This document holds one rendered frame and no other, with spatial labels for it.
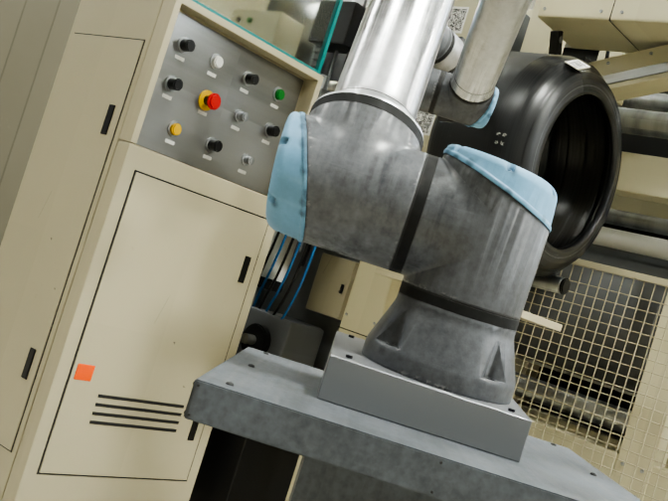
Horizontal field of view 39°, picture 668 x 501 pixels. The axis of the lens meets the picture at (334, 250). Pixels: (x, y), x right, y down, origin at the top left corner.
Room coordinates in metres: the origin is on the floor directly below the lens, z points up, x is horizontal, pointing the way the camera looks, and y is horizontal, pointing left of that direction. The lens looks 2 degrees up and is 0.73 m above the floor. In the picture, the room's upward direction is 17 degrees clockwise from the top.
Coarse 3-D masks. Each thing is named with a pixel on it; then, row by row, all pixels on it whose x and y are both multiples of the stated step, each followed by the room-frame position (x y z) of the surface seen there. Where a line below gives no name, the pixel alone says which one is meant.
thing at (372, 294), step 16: (464, 0) 2.53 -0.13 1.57; (464, 32) 2.51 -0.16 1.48; (368, 272) 2.56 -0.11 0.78; (352, 288) 2.58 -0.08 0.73; (368, 288) 2.55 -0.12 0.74; (384, 288) 2.51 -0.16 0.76; (352, 304) 2.57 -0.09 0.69; (368, 304) 2.54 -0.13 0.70; (384, 304) 2.50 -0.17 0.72; (352, 320) 2.56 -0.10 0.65; (368, 320) 2.52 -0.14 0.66; (288, 496) 2.58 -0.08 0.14
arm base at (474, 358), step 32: (416, 288) 1.11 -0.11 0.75; (384, 320) 1.14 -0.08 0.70; (416, 320) 1.09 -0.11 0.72; (448, 320) 1.08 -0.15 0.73; (480, 320) 1.08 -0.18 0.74; (512, 320) 1.11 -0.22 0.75; (384, 352) 1.10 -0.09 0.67; (416, 352) 1.08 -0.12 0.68; (448, 352) 1.07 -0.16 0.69; (480, 352) 1.08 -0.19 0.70; (512, 352) 1.12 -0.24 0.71; (448, 384) 1.06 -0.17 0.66; (480, 384) 1.07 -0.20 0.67; (512, 384) 1.12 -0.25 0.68
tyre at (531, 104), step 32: (512, 64) 2.26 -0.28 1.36; (544, 64) 2.22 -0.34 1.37; (512, 96) 2.17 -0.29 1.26; (544, 96) 2.16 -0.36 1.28; (576, 96) 2.22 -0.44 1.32; (608, 96) 2.35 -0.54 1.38; (448, 128) 2.24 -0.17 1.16; (480, 128) 2.18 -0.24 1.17; (512, 128) 2.14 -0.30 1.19; (544, 128) 2.16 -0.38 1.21; (576, 128) 2.57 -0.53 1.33; (608, 128) 2.42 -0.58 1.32; (512, 160) 2.14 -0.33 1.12; (544, 160) 2.66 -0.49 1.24; (576, 160) 2.60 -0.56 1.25; (608, 160) 2.46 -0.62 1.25; (576, 192) 2.60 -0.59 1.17; (608, 192) 2.46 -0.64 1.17; (576, 224) 2.56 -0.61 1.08; (544, 256) 2.30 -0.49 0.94; (576, 256) 2.42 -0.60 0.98
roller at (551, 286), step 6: (546, 276) 2.45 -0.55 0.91; (552, 276) 2.44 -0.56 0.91; (558, 276) 2.44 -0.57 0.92; (534, 282) 2.47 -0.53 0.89; (540, 282) 2.45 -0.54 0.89; (546, 282) 2.44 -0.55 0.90; (552, 282) 2.43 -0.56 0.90; (558, 282) 2.42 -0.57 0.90; (564, 282) 2.42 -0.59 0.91; (570, 282) 2.44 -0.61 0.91; (540, 288) 2.47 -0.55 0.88; (546, 288) 2.45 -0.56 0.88; (552, 288) 2.44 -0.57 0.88; (558, 288) 2.42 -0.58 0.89; (564, 288) 2.42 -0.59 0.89; (564, 294) 2.44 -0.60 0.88
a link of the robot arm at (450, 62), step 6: (456, 36) 1.98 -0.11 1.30; (456, 42) 1.97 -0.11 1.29; (456, 48) 1.97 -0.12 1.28; (450, 54) 1.96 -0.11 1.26; (456, 54) 1.97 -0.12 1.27; (444, 60) 1.96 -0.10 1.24; (450, 60) 1.97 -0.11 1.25; (456, 60) 1.98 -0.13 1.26; (438, 66) 1.98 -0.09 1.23; (444, 66) 1.98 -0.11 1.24; (450, 66) 1.98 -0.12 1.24
